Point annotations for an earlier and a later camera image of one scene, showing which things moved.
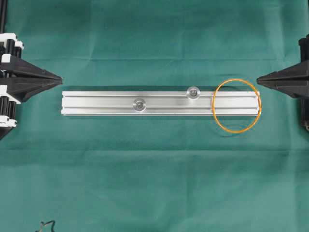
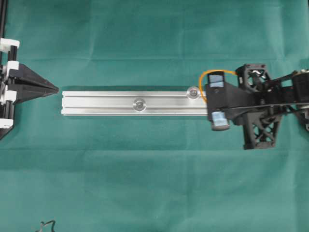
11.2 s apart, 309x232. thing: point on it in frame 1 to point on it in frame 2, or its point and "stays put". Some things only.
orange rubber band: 214,109 to 207,71
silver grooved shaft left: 139,105 stays put
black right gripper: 293,80 to 274,98
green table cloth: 156,173 stays put
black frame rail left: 2,16 stays put
